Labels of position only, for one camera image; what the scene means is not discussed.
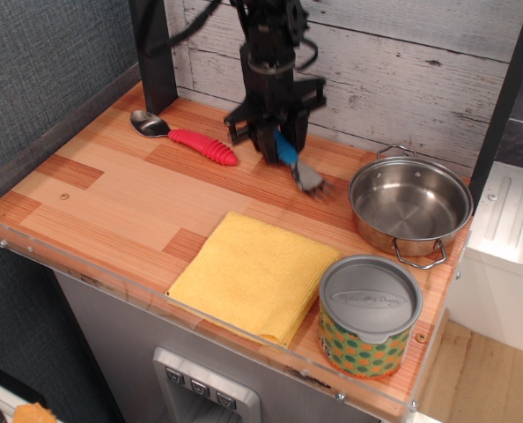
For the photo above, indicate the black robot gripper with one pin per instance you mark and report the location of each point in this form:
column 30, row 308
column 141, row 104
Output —
column 273, row 97

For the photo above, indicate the blue handled metal fork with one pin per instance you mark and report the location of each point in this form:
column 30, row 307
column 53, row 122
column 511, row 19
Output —
column 305, row 177

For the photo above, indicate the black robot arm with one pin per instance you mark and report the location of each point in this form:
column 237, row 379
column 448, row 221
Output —
column 275, row 47

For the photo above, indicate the yellow folded cloth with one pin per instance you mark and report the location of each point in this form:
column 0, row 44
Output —
column 255, row 279

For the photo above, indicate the small steel pot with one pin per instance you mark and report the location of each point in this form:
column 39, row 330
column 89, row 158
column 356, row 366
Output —
column 409, row 207

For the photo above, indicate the green orange patterned can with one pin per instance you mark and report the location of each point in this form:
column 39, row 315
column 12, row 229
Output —
column 368, row 308

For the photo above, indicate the clear acrylic edge guard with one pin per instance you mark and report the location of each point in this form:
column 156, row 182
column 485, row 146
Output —
column 125, row 321

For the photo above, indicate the white toy sink unit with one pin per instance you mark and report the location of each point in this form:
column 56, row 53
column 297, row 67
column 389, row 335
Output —
column 486, row 295

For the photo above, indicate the silver dispenser panel with buttons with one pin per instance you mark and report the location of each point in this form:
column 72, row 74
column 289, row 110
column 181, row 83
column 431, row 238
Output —
column 194, row 393

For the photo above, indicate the orange object at corner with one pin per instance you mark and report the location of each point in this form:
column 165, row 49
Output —
column 33, row 413

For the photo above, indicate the red handled metal spoon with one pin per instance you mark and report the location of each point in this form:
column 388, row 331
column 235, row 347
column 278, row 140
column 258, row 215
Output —
column 149, row 125

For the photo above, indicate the dark left vertical post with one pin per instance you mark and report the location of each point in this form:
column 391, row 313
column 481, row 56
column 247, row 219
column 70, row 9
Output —
column 154, row 54

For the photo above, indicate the dark vertical post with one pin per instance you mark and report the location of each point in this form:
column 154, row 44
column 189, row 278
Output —
column 502, row 112
column 154, row 54

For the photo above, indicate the dark right vertical post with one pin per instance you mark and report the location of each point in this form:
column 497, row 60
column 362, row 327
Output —
column 502, row 112

